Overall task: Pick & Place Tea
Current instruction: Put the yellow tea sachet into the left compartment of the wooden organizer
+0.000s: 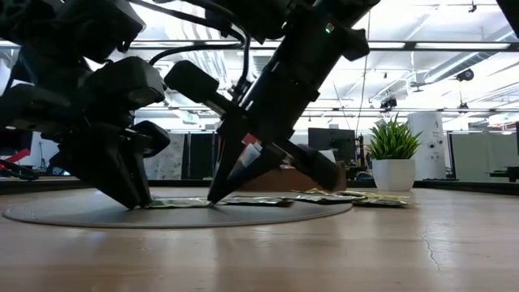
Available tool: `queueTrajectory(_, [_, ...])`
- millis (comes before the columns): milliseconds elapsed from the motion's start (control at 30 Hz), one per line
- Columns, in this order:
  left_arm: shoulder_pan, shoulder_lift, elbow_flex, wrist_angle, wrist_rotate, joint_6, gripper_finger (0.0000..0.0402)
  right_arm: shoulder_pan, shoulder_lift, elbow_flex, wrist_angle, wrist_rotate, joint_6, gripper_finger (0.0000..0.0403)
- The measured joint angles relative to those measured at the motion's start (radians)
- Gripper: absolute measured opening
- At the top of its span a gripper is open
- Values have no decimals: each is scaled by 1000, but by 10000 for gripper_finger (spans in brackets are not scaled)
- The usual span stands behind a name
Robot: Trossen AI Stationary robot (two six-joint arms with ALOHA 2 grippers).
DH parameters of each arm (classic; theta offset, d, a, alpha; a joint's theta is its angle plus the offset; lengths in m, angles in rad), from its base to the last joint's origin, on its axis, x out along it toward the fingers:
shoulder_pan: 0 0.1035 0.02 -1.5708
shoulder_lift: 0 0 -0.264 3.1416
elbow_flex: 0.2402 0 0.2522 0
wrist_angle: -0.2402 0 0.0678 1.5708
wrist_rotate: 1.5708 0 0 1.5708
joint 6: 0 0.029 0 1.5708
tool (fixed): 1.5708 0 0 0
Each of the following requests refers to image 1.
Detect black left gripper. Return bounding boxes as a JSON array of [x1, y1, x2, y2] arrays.
[[0, 56, 171, 210]]

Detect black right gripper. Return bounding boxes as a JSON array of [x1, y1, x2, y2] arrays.
[[164, 24, 345, 204]]

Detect red mango tea packet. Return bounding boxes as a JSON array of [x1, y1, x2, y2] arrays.
[[242, 135, 263, 168]]

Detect brown wooden organizer box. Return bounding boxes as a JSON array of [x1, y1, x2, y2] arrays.
[[238, 161, 348, 192]]

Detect grey patterned partition panel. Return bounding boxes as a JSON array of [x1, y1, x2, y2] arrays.
[[144, 132, 186, 181]]

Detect round grey table mat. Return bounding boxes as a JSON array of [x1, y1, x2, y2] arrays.
[[1, 187, 354, 230]]

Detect black computer monitor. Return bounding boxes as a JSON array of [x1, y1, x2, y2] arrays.
[[307, 127, 358, 163]]

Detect green plant white pot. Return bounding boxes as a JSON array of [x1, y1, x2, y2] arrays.
[[364, 114, 423, 192]]

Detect white round pillar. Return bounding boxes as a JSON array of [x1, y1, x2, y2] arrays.
[[407, 111, 447, 182]]

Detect pale partition panel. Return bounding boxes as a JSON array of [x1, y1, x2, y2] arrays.
[[449, 132, 519, 182]]

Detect black ceiling spotlight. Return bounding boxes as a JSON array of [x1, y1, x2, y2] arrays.
[[456, 67, 475, 83]]

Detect thin hanging cable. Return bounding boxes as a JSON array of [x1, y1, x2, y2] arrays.
[[354, 10, 373, 137]]

